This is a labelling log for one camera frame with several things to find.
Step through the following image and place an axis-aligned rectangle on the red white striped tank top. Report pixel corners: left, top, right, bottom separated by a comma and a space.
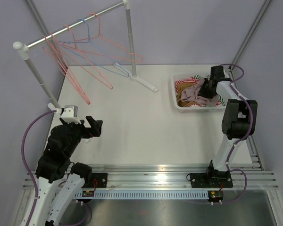
174, 75, 202, 93

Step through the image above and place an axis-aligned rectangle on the blue wire hanger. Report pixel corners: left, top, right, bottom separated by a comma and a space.
58, 18, 130, 78

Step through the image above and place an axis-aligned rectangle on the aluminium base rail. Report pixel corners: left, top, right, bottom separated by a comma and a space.
22, 164, 279, 190

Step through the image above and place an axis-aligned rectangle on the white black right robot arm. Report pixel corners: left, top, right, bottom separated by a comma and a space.
187, 65, 258, 188

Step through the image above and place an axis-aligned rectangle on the green white striped tank top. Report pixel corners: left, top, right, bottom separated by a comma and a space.
193, 74, 225, 107

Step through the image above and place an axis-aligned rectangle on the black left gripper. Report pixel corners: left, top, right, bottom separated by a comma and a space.
60, 115, 102, 157

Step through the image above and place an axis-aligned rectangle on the metal clothes rack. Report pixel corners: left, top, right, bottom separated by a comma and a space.
13, 0, 158, 109

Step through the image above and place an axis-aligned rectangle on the white slotted cable duct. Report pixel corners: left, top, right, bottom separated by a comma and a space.
75, 190, 208, 200

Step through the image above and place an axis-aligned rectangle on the mauve tank top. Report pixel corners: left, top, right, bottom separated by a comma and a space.
181, 83, 220, 106

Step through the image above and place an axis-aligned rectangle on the brown tank top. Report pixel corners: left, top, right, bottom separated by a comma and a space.
177, 82, 204, 107

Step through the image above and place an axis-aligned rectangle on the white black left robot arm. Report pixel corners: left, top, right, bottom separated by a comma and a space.
21, 116, 108, 226

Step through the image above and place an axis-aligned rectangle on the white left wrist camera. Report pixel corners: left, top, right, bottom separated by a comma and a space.
55, 105, 82, 125

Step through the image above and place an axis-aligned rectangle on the white plastic basket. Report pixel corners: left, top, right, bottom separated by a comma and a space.
171, 73, 226, 113

